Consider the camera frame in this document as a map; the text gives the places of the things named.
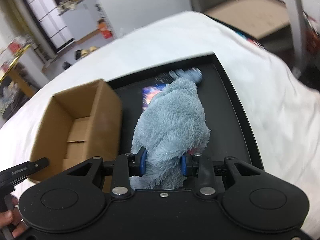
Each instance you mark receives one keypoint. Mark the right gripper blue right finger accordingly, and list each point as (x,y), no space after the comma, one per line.
(183,165)

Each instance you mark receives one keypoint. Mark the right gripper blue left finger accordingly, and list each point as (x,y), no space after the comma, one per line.
(141,161)

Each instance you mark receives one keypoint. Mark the grey-blue plush toy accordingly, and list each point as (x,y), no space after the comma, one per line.
(173,123)

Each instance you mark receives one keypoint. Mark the purple planet tissue pack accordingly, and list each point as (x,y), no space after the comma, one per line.
(149,92)

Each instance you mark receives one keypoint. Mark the small grey denim plush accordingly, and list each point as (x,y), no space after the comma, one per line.
(192,74)

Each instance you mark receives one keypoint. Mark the person's left hand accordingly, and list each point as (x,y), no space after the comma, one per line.
(13,217)

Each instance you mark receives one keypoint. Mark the black shallow tray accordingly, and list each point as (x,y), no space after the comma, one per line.
(231,139)

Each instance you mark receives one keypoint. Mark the brown cardboard box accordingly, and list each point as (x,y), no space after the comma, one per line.
(79,123)

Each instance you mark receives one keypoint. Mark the yellow round table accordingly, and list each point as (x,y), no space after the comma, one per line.
(8,67)

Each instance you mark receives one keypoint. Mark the white bed blanket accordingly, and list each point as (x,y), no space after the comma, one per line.
(283,113)

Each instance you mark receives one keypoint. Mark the black slipper apart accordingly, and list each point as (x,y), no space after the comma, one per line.
(66,65)

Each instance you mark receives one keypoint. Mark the left yellow slipper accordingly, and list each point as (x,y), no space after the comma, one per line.
(84,53)

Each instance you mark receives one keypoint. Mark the right yellow slipper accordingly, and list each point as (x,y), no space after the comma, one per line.
(93,48)

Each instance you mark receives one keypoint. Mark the black slipper near yellow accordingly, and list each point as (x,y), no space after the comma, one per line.
(77,54)

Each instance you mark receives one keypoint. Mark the orange carton on floor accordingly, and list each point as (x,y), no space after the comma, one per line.
(102,26)

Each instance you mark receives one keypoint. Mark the white kitchen cabinet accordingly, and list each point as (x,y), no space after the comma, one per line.
(83,20)

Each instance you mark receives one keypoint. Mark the large brown framed board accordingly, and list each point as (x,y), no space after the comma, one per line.
(258,18)

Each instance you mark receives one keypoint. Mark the black frame glass door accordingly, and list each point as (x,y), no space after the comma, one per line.
(51,25)

